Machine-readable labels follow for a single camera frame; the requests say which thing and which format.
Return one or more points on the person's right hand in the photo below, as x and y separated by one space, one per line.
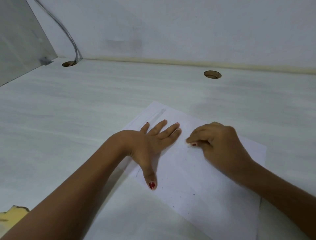
222 148

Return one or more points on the person's left hand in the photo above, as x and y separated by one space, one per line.
142 145

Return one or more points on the person's left middle finger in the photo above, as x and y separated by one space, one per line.
169 129

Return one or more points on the person's left little finger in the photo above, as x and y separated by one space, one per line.
145 128

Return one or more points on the person's right thumb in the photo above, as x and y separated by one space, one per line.
198 144

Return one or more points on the person's left thumb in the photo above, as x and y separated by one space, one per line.
149 176

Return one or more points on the white paper sheet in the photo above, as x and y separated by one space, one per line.
209 197
128 215

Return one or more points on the person's right forearm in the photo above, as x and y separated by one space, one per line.
279 195

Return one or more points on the person's left forearm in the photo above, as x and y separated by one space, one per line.
69 192

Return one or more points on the beige sealant strip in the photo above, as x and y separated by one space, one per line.
197 63

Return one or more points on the yellow fabric piece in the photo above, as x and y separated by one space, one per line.
12 215

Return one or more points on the grey partition panel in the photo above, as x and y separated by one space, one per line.
22 42

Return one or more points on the small metal bracket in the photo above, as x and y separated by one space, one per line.
45 61

